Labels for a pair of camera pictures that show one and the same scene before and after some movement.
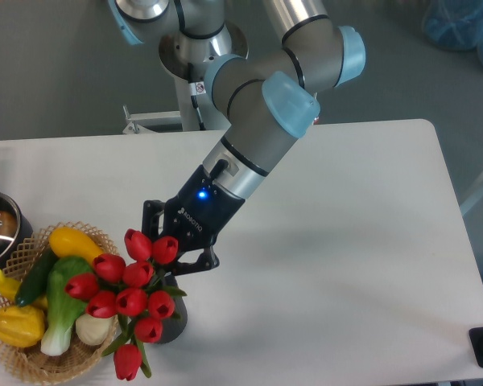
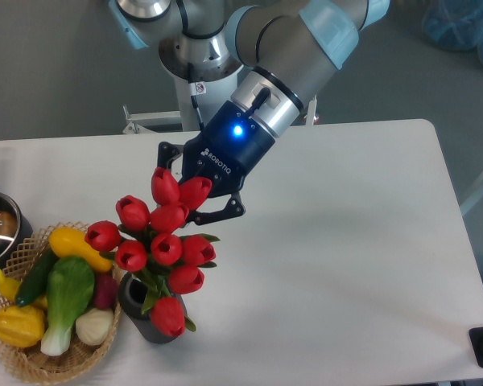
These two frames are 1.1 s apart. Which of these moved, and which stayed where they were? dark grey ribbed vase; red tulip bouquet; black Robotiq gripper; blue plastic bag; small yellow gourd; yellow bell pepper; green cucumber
Moved: black Robotiq gripper; red tulip bouquet; dark grey ribbed vase
Stayed: green cucumber; blue plastic bag; small yellow gourd; yellow bell pepper
